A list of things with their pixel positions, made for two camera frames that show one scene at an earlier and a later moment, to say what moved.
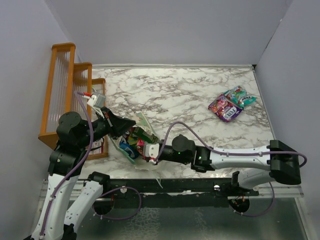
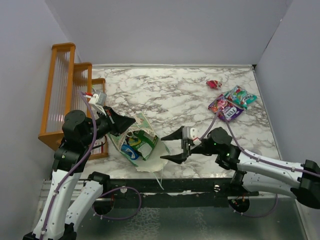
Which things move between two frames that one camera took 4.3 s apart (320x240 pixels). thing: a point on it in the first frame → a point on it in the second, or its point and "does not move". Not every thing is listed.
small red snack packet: x=140 y=144 → x=214 y=84
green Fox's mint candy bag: x=239 y=96 does not move
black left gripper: x=116 y=124 does not move
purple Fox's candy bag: x=224 y=109 does not move
